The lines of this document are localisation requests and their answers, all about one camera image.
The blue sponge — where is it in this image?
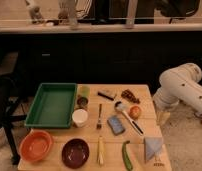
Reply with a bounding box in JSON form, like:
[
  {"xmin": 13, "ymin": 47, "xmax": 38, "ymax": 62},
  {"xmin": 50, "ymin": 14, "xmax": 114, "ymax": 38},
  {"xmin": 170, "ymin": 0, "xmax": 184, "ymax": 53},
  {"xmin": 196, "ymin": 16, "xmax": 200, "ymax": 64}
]
[{"xmin": 107, "ymin": 115, "xmax": 125, "ymax": 135}]

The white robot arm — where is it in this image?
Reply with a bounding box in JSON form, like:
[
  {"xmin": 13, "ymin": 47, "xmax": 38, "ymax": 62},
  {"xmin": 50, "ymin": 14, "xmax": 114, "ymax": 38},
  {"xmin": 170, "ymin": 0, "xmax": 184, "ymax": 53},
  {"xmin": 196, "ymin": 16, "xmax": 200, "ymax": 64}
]
[{"xmin": 153, "ymin": 63, "xmax": 202, "ymax": 125}]

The dark red bowl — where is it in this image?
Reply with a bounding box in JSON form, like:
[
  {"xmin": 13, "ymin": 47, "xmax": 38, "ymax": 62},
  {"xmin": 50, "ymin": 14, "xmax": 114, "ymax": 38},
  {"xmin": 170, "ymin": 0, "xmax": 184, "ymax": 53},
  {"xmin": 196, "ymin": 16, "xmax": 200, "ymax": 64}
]
[{"xmin": 61, "ymin": 138, "xmax": 90, "ymax": 169}]

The orange bowl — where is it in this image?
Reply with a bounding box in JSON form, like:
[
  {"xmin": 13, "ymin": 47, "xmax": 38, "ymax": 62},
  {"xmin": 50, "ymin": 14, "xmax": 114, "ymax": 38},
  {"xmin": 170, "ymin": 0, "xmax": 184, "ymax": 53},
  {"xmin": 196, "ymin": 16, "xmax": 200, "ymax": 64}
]
[{"xmin": 19, "ymin": 131, "xmax": 53, "ymax": 162}]

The red onion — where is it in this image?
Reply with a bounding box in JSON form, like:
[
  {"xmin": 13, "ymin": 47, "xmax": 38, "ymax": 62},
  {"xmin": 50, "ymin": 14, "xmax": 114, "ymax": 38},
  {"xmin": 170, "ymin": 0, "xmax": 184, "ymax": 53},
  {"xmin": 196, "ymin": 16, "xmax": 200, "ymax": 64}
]
[{"xmin": 129, "ymin": 106, "xmax": 141, "ymax": 120}]

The grey folded cloth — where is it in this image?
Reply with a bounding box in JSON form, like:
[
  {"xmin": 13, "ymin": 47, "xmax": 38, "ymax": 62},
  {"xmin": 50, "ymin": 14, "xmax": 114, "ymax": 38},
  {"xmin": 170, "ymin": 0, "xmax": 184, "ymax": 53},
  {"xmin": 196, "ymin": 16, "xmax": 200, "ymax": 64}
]
[{"xmin": 144, "ymin": 137, "xmax": 163, "ymax": 162}]

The brown dried food piece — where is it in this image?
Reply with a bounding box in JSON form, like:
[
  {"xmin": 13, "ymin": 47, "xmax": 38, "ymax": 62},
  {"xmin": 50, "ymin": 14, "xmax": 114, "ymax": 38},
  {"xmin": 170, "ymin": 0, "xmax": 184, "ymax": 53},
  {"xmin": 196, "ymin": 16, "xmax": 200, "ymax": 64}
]
[{"xmin": 121, "ymin": 89, "xmax": 140, "ymax": 104}]

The white dish brush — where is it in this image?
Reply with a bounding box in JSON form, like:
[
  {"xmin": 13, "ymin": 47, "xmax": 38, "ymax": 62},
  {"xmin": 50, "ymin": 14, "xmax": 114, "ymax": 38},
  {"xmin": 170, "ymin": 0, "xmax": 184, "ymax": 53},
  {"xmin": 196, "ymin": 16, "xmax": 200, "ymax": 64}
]
[{"xmin": 115, "ymin": 101, "xmax": 143, "ymax": 135}]

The black and tan eraser block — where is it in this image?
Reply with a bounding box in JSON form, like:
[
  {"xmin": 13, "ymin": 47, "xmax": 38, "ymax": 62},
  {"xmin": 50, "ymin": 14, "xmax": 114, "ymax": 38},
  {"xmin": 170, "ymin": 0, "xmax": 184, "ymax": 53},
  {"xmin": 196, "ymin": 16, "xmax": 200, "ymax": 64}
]
[{"xmin": 97, "ymin": 90, "xmax": 117, "ymax": 101}]

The metal fork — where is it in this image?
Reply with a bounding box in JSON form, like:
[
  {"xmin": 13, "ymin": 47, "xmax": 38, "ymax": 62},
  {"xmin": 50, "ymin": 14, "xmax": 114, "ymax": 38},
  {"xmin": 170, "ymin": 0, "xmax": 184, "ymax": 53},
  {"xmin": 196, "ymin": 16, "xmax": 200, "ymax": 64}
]
[{"xmin": 96, "ymin": 104, "xmax": 102, "ymax": 129}]

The white cup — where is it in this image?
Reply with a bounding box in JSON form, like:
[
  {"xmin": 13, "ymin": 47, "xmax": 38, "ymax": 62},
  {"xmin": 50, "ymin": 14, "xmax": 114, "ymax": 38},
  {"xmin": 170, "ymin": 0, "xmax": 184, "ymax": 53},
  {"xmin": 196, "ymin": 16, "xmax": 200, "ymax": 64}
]
[{"xmin": 72, "ymin": 109, "xmax": 88, "ymax": 127}]

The green can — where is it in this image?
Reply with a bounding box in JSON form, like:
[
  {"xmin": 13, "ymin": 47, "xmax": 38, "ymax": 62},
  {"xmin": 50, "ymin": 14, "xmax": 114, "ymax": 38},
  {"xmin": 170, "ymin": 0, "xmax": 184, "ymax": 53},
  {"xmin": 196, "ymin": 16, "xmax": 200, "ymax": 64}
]
[{"xmin": 77, "ymin": 86, "xmax": 90, "ymax": 109}]

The green plastic tray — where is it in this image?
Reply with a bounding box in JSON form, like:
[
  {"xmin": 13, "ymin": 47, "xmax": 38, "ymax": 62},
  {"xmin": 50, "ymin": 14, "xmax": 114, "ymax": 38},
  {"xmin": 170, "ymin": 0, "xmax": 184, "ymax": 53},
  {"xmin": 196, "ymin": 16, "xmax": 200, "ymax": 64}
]
[{"xmin": 25, "ymin": 83, "xmax": 77, "ymax": 129}]

